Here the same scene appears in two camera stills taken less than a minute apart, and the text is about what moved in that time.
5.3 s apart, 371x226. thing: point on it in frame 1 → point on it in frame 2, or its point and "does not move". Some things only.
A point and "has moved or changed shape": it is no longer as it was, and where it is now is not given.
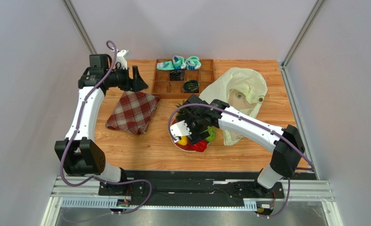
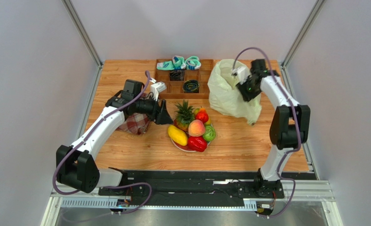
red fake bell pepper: x=200 y=146 does not move
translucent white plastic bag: x=243 y=89 has moved or changed shape
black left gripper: x=136 y=85 → x=163 y=117
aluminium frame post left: x=79 y=26 does not move
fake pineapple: x=183 y=113 does not move
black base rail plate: x=191 y=189 does not move
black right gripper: x=196 y=125 → x=244 y=90
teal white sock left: x=177 y=63 does not move
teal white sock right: x=193 y=62 does not move
